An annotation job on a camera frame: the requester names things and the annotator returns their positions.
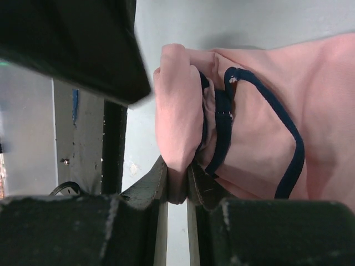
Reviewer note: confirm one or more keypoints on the pink underwear navy trim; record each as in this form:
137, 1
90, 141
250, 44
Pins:
265, 124

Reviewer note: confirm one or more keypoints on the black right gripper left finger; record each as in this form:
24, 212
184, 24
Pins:
125, 229

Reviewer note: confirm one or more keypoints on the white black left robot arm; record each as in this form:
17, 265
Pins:
90, 44

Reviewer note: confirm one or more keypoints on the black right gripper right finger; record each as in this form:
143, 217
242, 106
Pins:
225, 230

